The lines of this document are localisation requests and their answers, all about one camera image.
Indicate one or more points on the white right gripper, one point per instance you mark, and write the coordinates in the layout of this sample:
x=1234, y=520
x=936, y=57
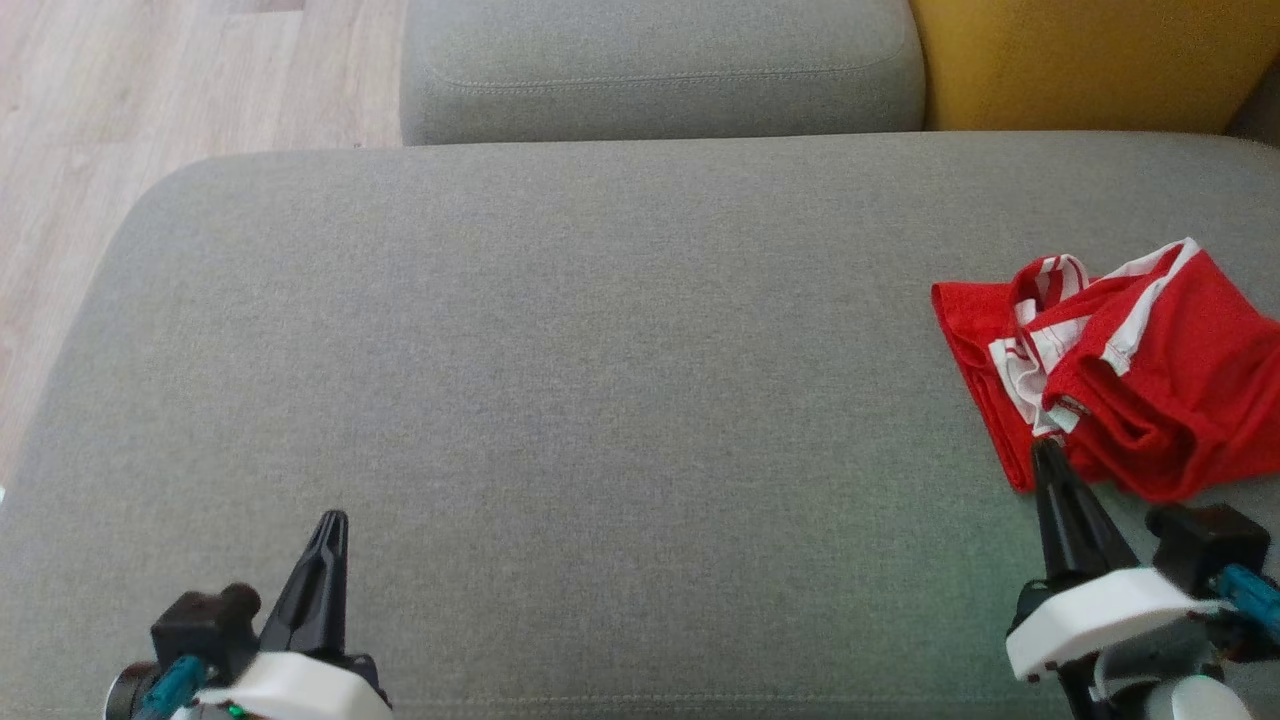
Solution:
x=1100, y=615

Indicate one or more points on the red shirt with striped trim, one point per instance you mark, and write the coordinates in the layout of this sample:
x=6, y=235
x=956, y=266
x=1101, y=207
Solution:
x=965, y=320

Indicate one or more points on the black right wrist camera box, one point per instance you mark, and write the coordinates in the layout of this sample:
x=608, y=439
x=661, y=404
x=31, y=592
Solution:
x=1210, y=545

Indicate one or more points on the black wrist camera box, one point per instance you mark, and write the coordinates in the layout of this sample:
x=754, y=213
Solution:
x=200, y=625
x=1210, y=545

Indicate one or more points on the yellow sofa back cushion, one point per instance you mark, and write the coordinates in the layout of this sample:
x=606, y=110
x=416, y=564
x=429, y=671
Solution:
x=1080, y=60

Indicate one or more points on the large grey sofa chaise seat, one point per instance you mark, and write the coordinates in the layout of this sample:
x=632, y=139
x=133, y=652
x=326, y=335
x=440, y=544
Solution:
x=560, y=350

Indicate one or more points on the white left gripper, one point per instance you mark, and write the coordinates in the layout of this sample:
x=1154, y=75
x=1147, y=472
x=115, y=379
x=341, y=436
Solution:
x=300, y=690

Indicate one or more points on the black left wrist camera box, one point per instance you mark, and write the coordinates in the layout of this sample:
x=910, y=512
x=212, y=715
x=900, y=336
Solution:
x=200, y=625

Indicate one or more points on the red shorts with white stripe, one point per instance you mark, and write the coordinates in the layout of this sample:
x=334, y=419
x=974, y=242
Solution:
x=1200, y=380

